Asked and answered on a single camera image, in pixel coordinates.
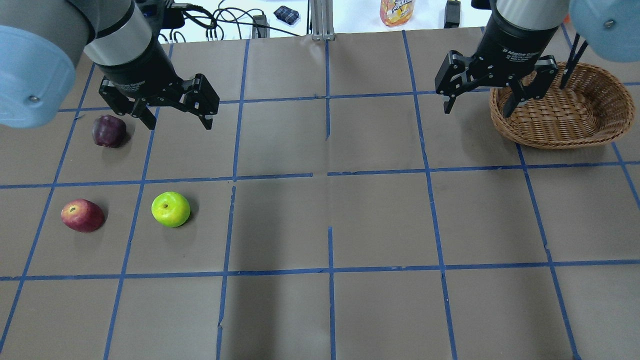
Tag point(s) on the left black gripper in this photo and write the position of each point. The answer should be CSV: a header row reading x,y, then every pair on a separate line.
x,y
141,66

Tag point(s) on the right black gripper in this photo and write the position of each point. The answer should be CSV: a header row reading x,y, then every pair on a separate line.
x,y
511,44

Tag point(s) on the green apple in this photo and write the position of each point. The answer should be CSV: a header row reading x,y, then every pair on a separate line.
x,y
171,209

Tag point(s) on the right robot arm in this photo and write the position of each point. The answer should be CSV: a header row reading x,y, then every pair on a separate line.
x,y
609,27

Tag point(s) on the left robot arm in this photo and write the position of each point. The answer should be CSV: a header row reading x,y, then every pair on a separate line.
x,y
42,42

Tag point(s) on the brown wicker basket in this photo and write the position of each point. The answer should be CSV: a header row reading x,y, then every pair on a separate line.
x,y
593,109

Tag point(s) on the dark red apple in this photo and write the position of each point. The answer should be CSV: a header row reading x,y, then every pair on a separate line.
x,y
109,131

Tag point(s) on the black power adapter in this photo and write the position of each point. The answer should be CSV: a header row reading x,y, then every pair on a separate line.
x,y
452,18

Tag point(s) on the orange snack bag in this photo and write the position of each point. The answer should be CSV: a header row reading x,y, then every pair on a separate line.
x,y
394,13

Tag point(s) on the dark blue pouch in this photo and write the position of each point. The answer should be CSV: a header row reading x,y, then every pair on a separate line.
x,y
287,15

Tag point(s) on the aluminium frame post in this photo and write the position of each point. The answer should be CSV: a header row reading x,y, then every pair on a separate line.
x,y
321,20

